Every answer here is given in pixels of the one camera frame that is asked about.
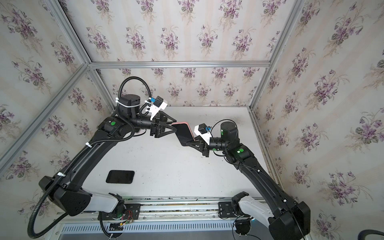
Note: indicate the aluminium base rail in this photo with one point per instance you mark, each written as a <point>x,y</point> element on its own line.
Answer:
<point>169,209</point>

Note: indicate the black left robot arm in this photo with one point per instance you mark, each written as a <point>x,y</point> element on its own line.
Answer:
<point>65,189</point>

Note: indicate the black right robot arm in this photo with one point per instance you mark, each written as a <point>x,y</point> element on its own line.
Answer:
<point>285,218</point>

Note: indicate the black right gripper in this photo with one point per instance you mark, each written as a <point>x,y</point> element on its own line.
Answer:
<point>205,144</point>

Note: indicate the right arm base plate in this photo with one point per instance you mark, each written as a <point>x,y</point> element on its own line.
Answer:
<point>226,211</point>

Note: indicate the aluminium frame top bar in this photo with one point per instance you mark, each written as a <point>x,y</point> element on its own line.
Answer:
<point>180,64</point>

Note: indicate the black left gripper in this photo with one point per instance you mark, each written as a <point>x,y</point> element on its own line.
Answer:
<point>156,125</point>

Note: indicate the black pad near left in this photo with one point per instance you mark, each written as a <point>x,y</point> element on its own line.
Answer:
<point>120,177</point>

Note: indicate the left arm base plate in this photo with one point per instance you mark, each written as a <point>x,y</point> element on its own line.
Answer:
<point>128,212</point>

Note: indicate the phone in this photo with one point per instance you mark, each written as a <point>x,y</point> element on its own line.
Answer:
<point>183,133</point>

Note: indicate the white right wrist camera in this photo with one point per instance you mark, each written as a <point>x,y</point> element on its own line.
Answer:
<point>204,132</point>

